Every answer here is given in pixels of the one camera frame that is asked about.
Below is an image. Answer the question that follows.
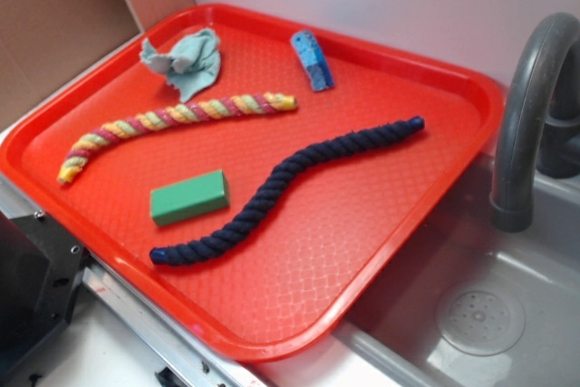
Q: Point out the red plastic tray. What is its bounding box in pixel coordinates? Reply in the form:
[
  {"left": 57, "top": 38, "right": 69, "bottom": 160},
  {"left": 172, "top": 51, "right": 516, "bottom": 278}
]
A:
[{"left": 1, "top": 5, "right": 503, "bottom": 362}]

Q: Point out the green rectangular block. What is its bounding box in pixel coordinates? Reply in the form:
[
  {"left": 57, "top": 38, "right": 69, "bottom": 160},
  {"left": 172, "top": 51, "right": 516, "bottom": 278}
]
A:
[{"left": 150, "top": 169, "right": 230, "bottom": 227}]

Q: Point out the blue sponge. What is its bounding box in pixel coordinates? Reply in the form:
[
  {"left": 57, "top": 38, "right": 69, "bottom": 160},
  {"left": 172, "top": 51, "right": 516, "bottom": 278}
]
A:
[{"left": 290, "top": 30, "right": 334, "bottom": 92}]

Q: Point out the light blue crumpled cloth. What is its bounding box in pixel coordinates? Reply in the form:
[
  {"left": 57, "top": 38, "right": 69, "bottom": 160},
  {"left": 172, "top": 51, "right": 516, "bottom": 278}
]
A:
[{"left": 140, "top": 28, "right": 221, "bottom": 103}]

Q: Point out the grey plastic sink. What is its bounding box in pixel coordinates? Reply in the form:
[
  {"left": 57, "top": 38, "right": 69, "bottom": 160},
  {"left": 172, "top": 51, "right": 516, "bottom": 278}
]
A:
[{"left": 264, "top": 159, "right": 579, "bottom": 386}]

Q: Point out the round sink drain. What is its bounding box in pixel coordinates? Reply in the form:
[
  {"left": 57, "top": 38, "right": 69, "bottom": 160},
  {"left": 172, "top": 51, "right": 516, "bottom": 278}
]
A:
[{"left": 435, "top": 285, "right": 526, "bottom": 357}]

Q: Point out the grey curved faucet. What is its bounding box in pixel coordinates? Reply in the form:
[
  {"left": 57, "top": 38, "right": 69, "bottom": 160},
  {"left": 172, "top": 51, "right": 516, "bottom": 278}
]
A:
[{"left": 490, "top": 12, "right": 579, "bottom": 232}]

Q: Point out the brown cardboard panel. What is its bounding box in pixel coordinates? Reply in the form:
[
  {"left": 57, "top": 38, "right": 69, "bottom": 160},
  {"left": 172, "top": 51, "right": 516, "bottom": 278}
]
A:
[{"left": 1, "top": 0, "right": 195, "bottom": 129}]

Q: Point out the multicolored twisted rope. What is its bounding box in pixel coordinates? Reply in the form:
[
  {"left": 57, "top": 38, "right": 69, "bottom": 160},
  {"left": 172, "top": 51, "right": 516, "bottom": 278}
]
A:
[{"left": 56, "top": 92, "right": 299, "bottom": 186}]

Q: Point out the dark blue twisted rope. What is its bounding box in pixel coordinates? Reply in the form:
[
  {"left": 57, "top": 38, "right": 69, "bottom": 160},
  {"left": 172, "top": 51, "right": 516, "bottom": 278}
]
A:
[{"left": 149, "top": 115, "right": 426, "bottom": 267}]

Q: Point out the aluminium rail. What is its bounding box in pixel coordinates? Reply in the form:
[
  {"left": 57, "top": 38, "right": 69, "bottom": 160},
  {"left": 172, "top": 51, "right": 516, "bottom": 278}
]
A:
[{"left": 0, "top": 178, "right": 273, "bottom": 387}]

